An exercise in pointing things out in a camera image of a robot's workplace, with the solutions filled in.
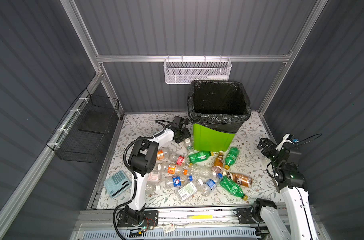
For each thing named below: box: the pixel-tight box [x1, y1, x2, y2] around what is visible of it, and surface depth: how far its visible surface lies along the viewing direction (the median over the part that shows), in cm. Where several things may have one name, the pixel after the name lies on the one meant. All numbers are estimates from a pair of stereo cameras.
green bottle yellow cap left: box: [188, 151, 214, 164], surface depth 93 cm
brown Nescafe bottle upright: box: [212, 150, 224, 173], surface depth 88 cm
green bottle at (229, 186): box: [219, 175, 249, 201], surface depth 82 cm
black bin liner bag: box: [187, 80, 252, 134], surface depth 86 cm
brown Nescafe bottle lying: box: [225, 171, 253, 188], surface depth 83 cm
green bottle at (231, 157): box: [224, 146, 240, 170], surface depth 92 cm
